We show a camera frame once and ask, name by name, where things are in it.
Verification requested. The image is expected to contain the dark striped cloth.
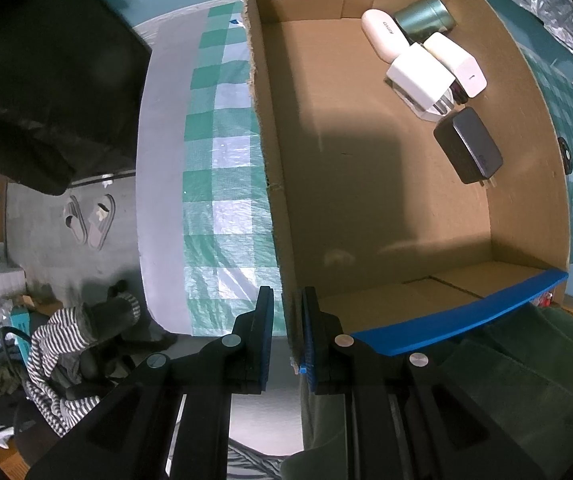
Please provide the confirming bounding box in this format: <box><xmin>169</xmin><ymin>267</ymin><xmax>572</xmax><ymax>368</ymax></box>
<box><xmin>227</xmin><ymin>441</ymin><xmax>288</xmax><ymax>480</ymax></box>

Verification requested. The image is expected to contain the blue cardboard box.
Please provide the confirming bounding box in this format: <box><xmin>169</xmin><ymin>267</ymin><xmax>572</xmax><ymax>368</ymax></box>
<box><xmin>239</xmin><ymin>0</ymin><xmax>572</xmax><ymax>376</ymax></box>

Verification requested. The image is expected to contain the grey slipper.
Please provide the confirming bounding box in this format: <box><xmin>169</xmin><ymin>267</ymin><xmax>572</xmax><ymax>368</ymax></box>
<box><xmin>62</xmin><ymin>195</ymin><xmax>89</xmax><ymax>246</ymax></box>
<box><xmin>87</xmin><ymin>193</ymin><xmax>116</xmax><ymax>252</ymax></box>

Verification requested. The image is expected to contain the white plug charger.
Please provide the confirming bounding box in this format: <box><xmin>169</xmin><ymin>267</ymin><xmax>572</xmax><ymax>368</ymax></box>
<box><xmin>385</xmin><ymin>44</ymin><xmax>459</xmax><ymax>116</ymax></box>

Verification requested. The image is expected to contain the black charger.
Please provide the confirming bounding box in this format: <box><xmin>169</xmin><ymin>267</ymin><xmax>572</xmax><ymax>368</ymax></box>
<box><xmin>433</xmin><ymin>106</ymin><xmax>505</xmax><ymax>191</ymax></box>

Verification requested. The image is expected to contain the white octagonal case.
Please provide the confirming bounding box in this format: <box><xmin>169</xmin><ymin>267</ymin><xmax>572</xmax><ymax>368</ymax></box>
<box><xmin>400</xmin><ymin>91</ymin><xmax>442</xmax><ymax>122</ymax></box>

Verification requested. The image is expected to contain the white oval earbud case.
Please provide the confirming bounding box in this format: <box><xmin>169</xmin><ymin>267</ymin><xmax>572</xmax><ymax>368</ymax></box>
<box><xmin>360</xmin><ymin>8</ymin><xmax>412</xmax><ymax>63</ymax></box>

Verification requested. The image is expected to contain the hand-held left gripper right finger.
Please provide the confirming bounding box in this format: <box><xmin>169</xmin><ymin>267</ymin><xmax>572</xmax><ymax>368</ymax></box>
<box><xmin>300</xmin><ymin>287</ymin><xmax>547</xmax><ymax>480</ymax></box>

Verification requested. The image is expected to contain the green round tin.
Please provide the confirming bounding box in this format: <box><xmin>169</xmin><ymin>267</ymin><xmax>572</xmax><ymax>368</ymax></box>
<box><xmin>393</xmin><ymin>0</ymin><xmax>455</xmax><ymax>45</ymax></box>

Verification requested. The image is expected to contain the teal box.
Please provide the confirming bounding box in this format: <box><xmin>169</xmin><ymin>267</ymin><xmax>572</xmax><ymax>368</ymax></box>
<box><xmin>10</xmin><ymin>307</ymin><xmax>32</xmax><ymax>357</ymax></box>

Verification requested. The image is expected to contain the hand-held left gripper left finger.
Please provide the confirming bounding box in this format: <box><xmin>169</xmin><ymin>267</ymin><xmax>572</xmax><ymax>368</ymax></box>
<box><xmin>26</xmin><ymin>286</ymin><xmax>274</xmax><ymax>480</ymax></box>

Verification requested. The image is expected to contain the black hanging clothing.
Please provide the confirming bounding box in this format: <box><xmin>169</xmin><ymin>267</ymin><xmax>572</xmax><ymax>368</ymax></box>
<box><xmin>0</xmin><ymin>0</ymin><xmax>153</xmax><ymax>197</ymax></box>

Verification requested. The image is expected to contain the green checkered tablecloth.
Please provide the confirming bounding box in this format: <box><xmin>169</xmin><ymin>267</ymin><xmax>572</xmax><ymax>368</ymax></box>
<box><xmin>181</xmin><ymin>2</ymin><xmax>573</xmax><ymax>338</ymax></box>

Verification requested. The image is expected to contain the black office chair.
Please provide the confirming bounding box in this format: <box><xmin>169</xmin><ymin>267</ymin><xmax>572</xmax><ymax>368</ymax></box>
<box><xmin>0</xmin><ymin>280</ymin><xmax>178</xmax><ymax>467</ymax></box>

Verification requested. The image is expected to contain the white square adapter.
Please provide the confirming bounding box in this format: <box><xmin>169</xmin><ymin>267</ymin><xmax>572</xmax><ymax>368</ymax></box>
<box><xmin>423</xmin><ymin>32</ymin><xmax>488</xmax><ymax>99</ymax></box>

